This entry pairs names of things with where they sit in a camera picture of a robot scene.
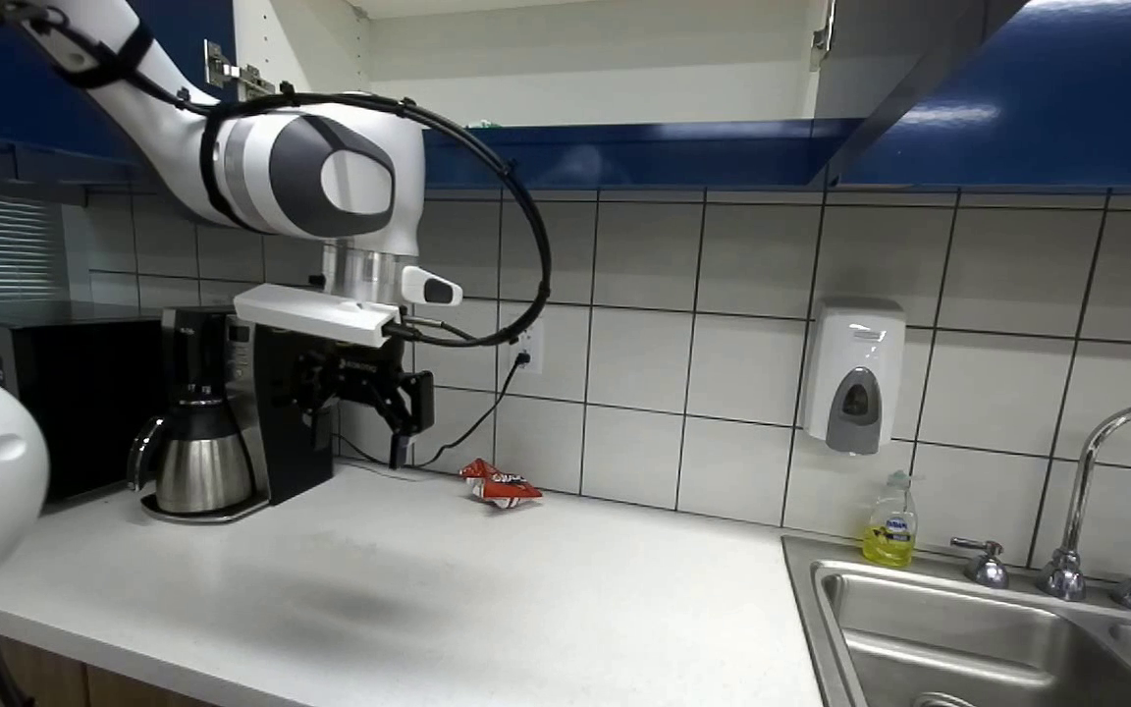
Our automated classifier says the blue cabinet white interior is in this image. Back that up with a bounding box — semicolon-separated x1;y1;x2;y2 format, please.
226;0;863;198

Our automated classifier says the white wall soap dispenser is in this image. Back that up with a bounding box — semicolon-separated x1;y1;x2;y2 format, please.
799;305;911;461

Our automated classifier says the chrome sink faucet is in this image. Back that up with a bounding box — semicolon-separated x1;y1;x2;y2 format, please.
949;397;1131;622

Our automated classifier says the metal cabinet hinge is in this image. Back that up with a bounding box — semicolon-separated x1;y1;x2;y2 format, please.
807;4;842;59
201;37;270;97

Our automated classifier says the black power cord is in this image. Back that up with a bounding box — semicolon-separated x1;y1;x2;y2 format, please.
421;351;535;471

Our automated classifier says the wooden base cabinet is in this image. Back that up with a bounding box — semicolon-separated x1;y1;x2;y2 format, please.
0;634;217;707

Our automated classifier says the black steel coffee maker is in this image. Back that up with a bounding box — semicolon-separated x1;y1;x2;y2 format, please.
155;305;342;519

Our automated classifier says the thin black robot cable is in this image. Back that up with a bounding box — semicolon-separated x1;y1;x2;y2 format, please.
197;92;557;352

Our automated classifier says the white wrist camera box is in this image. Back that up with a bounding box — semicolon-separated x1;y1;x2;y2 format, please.
226;283;408;352

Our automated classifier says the white wall power outlet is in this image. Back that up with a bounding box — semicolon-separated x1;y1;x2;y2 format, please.
507;331;551;386

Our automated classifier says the steel coffee carafe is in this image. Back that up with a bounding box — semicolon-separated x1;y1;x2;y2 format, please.
129;389;260;519

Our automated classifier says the yellow dish soap bottle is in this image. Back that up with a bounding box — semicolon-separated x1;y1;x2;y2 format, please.
859;469;921;568

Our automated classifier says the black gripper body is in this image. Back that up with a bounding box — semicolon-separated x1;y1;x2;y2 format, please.
304;340;438;436

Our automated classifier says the black microwave oven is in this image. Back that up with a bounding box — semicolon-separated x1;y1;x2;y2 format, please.
9;313;168;505

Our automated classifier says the red snack packet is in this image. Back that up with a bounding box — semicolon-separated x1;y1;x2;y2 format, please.
459;454;551;516

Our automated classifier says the stainless steel sink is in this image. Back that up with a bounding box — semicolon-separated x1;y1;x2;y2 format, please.
777;530;1131;707

